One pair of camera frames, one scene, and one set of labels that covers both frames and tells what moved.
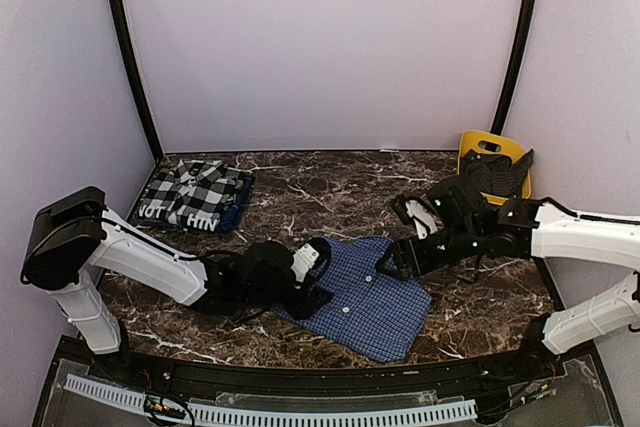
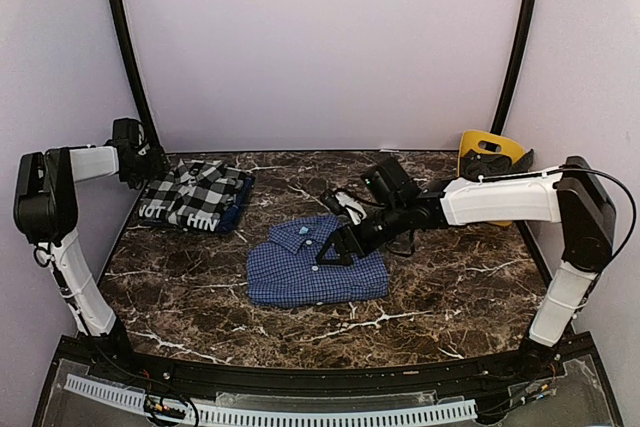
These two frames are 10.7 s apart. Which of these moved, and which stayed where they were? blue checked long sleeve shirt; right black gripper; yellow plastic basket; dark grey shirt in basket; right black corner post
Moved: blue checked long sleeve shirt; right black gripper
Stayed: yellow plastic basket; right black corner post; dark grey shirt in basket
